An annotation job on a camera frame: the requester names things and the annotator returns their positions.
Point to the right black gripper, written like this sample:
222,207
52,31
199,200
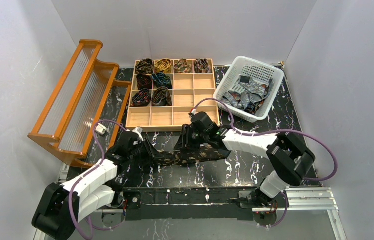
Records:
184,140

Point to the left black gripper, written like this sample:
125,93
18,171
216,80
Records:
144,146

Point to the black gold floral tie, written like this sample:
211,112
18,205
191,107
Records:
189,156

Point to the white plastic basket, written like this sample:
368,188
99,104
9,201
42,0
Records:
262,72

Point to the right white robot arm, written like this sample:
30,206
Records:
290,157

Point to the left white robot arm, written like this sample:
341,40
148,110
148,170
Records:
64,205

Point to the grey patterned ties pile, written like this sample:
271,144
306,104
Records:
252,98

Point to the wooden grid organizer tray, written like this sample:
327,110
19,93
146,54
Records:
188,89

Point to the rolled navy red tie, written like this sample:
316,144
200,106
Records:
141,99

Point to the rolled black grey tie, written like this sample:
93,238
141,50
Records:
161,97

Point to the small white connector plug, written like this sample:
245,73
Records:
100,129

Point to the rolled dark red tie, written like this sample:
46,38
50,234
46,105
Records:
143,81

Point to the rolled teal patterned tie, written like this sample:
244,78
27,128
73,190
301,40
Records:
160,79

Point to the rolled dark striped tie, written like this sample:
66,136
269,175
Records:
201,66

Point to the orange wooden rack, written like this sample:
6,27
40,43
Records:
65,126

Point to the rolled olive patterned tie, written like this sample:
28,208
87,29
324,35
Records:
182,66

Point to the rolled black gold tie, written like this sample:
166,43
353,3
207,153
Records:
144,66

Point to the rolled yellow tie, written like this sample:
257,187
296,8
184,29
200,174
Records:
163,65

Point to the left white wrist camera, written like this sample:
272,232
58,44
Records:
138,137

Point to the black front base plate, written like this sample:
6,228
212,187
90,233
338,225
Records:
186,203

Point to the aluminium frame rail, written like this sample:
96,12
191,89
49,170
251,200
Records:
305,198

